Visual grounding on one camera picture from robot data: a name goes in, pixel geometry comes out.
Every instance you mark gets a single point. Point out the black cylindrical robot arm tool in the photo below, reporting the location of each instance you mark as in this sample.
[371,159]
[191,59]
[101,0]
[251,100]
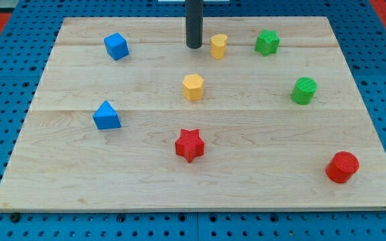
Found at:
[194,23]

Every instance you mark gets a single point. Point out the red star block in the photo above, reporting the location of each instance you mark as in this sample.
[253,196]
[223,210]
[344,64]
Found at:
[189,145]

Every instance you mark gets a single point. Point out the yellow hexagon block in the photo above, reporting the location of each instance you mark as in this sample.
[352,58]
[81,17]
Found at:
[193,87]

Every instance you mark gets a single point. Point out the light wooden board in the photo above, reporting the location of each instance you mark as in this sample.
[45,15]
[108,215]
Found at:
[263,152]

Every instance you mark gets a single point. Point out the yellow heart block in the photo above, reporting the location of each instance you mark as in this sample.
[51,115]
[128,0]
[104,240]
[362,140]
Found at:
[218,46]

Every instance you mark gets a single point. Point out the blue triangle block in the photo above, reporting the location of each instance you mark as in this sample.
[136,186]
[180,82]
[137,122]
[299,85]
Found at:
[106,117]

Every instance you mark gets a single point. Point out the blue cube block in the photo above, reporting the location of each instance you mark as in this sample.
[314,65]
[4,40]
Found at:
[116,46]

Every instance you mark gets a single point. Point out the green star block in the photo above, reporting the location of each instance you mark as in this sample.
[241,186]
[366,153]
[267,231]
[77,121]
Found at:
[267,42]

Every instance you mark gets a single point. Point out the green cylinder block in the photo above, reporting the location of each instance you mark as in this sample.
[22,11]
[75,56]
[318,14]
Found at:
[304,90]

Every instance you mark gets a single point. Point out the red cylinder block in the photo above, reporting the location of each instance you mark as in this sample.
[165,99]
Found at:
[342,167]

